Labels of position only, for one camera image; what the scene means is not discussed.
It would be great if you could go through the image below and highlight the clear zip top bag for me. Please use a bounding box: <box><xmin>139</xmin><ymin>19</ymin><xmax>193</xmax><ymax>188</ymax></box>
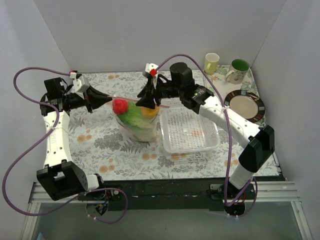
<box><xmin>112</xmin><ymin>95</ymin><xmax>169</xmax><ymax>142</ymax></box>

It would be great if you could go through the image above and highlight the white plastic basket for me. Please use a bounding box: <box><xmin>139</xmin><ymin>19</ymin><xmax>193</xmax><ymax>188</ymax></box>
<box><xmin>159</xmin><ymin>107</ymin><xmax>221</xmax><ymax>154</ymax></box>

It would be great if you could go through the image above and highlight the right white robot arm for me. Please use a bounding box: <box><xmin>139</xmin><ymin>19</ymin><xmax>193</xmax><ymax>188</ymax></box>
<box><xmin>136</xmin><ymin>62</ymin><xmax>275</xmax><ymax>199</ymax></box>

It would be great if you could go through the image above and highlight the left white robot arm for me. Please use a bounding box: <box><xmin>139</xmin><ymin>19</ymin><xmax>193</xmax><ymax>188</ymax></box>
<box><xmin>36</xmin><ymin>72</ymin><xmax>112</xmax><ymax>201</ymax></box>

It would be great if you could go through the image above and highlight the orange fake fruit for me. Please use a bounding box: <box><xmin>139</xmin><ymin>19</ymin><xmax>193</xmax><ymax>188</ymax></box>
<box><xmin>140</xmin><ymin>107</ymin><xmax>160</xmax><ymax>119</ymax></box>

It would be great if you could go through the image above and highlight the green fake lettuce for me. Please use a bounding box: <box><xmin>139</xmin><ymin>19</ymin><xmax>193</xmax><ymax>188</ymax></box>
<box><xmin>116</xmin><ymin>101</ymin><xmax>158</xmax><ymax>129</ymax></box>

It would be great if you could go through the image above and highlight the yellow green mug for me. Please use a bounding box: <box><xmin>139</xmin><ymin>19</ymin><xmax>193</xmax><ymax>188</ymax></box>
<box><xmin>203</xmin><ymin>53</ymin><xmax>220</xmax><ymax>75</ymax></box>

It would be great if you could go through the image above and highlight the floral table mat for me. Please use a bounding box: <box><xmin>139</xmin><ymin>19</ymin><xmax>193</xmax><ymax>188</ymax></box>
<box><xmin>48</xmin><ymin>69</ymin><xmax>280</xmax><ymax>183</ymax></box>

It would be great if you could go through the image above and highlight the green interior floral mug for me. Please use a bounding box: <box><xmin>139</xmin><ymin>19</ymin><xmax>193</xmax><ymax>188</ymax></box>
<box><xmin>224</xmin><ymin>59</ymin><xmax>250</xmax><ymax>85</ymax></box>

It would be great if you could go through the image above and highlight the striped rim ceramic plate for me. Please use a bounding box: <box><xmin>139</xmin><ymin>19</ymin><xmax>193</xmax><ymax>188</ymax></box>
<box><xmin>224</xmin><ymin>89</ymin><xmax>266</xmax><ymax>123</ymax></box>

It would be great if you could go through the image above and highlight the floral serving tray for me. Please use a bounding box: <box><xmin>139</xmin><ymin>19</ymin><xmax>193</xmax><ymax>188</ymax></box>
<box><xmin>203</xmin><ymin>65</ymin><xmax>266</xmax><ymax>126</ymax></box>

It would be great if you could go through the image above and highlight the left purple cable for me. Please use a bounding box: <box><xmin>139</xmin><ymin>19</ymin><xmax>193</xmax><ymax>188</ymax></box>
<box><xmin>1</xmin><ymin>66</ymin><xmax>129</xmax><ymax>224</ymax></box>

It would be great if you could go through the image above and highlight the purple cable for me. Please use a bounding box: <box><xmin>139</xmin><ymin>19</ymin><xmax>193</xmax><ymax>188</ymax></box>
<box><xmin>154</xmin><ymin>53</ymin><xmax>258</xmax><ymax>219</ymax></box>
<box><xmin>1</xmin><ymin>66</ymin><xmax>129</xmax><ymax>224</ymax></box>

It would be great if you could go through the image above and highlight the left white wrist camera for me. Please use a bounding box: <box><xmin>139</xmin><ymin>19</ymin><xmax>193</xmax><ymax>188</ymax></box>
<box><xmin>72</xmin><ymin>74</ymin><xmax>90</xmax><ymax>99</ymax></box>

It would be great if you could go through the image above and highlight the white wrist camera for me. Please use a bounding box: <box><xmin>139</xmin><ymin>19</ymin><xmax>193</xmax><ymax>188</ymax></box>
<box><xmin>142</xmin><ymin>63</ymin><xmax>159</xmax><ymax>77</ymax></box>
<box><xmin>72</xmin><ymin>74</ymin><xmax>90</xmax><ymax>99</ymax></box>

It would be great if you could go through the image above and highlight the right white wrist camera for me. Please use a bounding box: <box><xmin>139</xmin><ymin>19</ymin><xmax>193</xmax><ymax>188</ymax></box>
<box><xmin>142</xmin><ymin>63</ymin><xmax>159</xmax><ymax>77</ymax></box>

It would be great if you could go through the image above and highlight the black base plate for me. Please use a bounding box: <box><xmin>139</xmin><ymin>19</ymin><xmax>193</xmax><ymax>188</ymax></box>
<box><xmin>77</xmin><ymin>178</ymin><xmax>257</xmax><ymax>213</ymax></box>

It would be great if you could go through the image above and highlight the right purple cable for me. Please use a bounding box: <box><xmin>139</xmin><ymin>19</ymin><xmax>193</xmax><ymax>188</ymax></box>
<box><xmin>154</xmin><ymin>53</ymin><xmax>258</xmax><ymax>219</ymax></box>

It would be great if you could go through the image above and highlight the aluminium frame rail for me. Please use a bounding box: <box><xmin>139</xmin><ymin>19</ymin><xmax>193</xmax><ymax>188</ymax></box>
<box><xmin>28</xmin><ymin>181</ymin><xmax>301</xmax><ymax>204</ymax></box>

